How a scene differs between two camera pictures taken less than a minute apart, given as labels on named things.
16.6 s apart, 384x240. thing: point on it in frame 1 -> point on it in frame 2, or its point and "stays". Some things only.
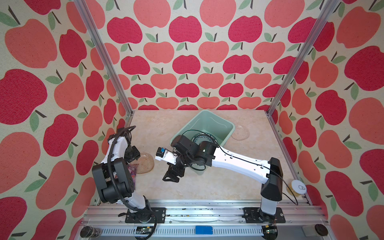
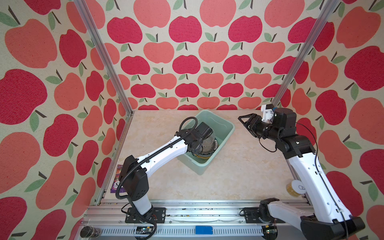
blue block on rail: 203,230 stays
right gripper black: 168,176 -> 255,124
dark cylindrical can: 88,231 stays
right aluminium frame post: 329,7 stays
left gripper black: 135,154 -> 194,151
